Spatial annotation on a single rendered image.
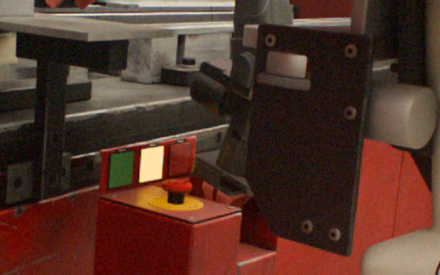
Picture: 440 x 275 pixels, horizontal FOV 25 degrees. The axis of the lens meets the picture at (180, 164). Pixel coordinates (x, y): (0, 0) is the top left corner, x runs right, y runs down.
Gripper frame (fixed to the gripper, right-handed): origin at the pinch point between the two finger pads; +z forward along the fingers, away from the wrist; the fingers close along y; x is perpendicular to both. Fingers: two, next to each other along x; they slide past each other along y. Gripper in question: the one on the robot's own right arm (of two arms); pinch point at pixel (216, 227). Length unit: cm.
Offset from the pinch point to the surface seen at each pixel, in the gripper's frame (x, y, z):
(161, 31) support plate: 12.6, 9.2, -25.1
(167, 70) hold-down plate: -24.2, 33.3, -8.4
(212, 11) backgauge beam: -83, 69, -6
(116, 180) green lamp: 12.2, 9.5, -4.2
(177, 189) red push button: 11.3, 0.5, -7.4
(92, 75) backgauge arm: -33, 57, 3
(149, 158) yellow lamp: 5.8, 10.0, -6.3
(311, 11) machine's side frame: -187, 101, 5
